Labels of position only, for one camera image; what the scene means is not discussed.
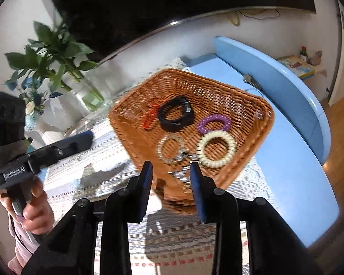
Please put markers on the brown wicker basket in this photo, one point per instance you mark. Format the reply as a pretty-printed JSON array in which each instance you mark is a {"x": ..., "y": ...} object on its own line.
[{"x": 240, "y": 106}]

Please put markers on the person's left forearm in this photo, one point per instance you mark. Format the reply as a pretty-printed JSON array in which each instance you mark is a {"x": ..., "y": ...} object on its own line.
[{"x": 20, "y": 252}]

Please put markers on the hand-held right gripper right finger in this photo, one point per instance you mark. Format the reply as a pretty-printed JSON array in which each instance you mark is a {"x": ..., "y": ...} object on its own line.
[{"x": 197, "y": 194}]

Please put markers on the green bamboo plant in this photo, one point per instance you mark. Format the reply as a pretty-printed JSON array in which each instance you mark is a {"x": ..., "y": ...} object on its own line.
[{"x": 48, "y": 54}]

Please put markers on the small red capped bottle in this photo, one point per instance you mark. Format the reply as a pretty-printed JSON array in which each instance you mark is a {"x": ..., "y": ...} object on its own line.
[{"x": 304, "y": 52}]

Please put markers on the colourful picture book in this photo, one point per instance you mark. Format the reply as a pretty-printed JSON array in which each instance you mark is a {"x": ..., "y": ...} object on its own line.
[{"x": 298, "y": 64}]

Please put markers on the small pink figurine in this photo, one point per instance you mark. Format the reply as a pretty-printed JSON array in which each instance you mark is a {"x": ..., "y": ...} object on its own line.
[{"x": 316, "y": 58}]

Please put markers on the metal key bunch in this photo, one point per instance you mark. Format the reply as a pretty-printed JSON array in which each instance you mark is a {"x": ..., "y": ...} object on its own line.
[{"x": 250, "y": 79}]

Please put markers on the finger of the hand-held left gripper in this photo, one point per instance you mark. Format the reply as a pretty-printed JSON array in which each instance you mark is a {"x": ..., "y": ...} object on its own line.
[{"x": 80, "y": 139}]

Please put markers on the striped woven table mat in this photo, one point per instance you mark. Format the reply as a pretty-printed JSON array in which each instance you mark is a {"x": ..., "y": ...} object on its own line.
[{"x": 74, "y": 200}]

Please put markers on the clear glass vase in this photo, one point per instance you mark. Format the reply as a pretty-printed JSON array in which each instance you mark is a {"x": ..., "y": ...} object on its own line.
[{"x": 89, "y": 97}]

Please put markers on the person's left hand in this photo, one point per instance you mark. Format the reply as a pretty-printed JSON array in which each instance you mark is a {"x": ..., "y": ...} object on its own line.
[{"x": 40, "y": 212}]

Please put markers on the black wrist watch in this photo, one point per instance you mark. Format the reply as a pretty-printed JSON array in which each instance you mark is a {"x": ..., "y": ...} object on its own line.
[{"x": 166, "y": 123}]

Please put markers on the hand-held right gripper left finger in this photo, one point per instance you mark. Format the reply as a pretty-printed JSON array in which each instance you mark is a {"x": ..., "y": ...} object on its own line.
[{"x": 145, "y": 189}]

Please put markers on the white ribbed vase with flowers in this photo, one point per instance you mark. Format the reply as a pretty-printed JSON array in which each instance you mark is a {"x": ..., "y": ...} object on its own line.
[{"x": 31, "y": 106}]

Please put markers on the dark monitor screen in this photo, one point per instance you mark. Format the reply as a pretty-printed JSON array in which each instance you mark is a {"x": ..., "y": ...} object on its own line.
[{"x": 160, "y": 0}]

